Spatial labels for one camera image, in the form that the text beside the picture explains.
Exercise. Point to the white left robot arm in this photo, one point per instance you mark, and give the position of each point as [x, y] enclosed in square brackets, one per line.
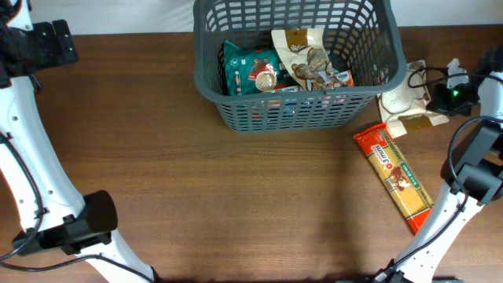
[53, 213]

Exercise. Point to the orange San Remo spaghetti pack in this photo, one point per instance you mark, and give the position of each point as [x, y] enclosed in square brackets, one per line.
[396, 174]

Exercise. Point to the grey plastic basket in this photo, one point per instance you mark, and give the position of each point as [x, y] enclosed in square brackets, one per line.
[360, 36]

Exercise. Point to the white rice pouch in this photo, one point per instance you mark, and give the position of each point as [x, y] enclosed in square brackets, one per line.
[404, 109]

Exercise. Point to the multicolour tissue multipack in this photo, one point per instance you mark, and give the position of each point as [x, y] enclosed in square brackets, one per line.
[346, 76]

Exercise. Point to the beige brown nut pouch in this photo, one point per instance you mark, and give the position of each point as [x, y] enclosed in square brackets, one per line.
[303, 54]

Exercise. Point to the green Nescafe coffee bag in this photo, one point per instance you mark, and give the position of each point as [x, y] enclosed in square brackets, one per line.
[253, 71]

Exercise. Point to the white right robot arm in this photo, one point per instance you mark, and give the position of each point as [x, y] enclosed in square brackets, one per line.
[470, 180]

